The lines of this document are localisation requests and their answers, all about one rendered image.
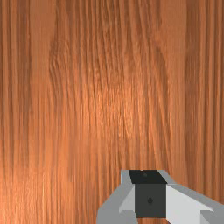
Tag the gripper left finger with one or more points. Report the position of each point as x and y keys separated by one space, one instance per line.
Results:
x=128 y=198

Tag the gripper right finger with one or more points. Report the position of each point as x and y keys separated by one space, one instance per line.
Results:
x=180 y=201

